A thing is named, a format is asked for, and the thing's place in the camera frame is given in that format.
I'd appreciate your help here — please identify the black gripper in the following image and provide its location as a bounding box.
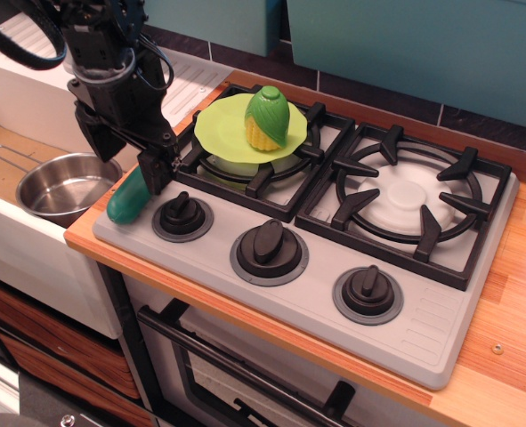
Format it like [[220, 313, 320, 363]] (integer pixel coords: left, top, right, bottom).
[[66, 26, 181, 196]]

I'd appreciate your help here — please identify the dark green toy cucumber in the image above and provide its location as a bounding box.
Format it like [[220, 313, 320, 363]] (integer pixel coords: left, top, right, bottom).
[[106, 166, 151, 224]]

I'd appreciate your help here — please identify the toy corncob green husk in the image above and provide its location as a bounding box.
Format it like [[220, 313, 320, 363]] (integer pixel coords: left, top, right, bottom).
[[244, 85, 290, 151]]

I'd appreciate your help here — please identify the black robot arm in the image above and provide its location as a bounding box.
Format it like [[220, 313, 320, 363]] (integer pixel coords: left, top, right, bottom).
[[51, 1, 179, 195]]

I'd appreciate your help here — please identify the stainless steel pot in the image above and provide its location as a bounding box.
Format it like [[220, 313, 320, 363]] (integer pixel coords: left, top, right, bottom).
[[0, 145, 123, 229]]

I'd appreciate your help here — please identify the light green plastic plate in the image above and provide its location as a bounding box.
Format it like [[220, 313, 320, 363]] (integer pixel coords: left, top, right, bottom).
[[194, 93, 308, 164]]

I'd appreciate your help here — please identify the white toy sink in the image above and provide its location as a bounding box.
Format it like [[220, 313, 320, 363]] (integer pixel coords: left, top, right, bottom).
[[0, 11, 235, 340]]

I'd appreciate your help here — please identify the black left stove knob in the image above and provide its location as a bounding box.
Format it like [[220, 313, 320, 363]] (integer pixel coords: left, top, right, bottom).
[[152, 191, 214, 243]]

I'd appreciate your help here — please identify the black stove knob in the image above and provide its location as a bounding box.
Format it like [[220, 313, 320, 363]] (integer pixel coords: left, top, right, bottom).
[[332, 265, 404, 326], [230, 219, 310, 287], [152, 191, 214, 243]]

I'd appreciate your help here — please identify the black left burner grate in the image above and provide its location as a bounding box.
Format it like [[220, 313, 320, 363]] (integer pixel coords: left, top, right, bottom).
[[177, 85, 355, 222]]

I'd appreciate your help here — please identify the black burner grate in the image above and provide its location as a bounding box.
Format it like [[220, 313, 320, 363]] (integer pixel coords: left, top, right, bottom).
[[177, 85, 355, 222], [295, 124, 513, 290]]

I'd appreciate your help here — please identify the black middle stove knob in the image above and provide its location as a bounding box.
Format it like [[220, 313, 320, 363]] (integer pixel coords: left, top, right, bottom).
[[230, 219, 310, 287]]

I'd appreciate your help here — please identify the teal cabinet left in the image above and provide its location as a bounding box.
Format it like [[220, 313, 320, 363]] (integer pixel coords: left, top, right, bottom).
[[144, 0, 282, 56]]

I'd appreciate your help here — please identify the wooden drawer front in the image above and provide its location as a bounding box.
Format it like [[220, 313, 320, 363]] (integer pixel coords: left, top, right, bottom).
[[0, 281, 153, 426]]

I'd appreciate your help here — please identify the toy oven door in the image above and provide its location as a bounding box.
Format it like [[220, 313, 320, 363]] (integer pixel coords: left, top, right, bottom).
[[137, 299, 408, 426]]

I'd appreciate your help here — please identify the grey toy stove top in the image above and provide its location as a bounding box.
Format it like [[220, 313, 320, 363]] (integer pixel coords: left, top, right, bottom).
[[92, 84, 521, 391]]

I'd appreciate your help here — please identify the black right stove knob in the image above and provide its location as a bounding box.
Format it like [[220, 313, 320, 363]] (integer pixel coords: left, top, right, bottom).
[[332, 265, 404, 326]]

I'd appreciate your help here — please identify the black right burner grate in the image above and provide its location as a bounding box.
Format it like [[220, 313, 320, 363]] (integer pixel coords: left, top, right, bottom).
[[295, 124, 513, 290]]

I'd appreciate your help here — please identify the black braided cable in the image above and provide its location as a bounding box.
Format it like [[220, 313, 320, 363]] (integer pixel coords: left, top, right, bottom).
[[0, 0, 68, 71]]

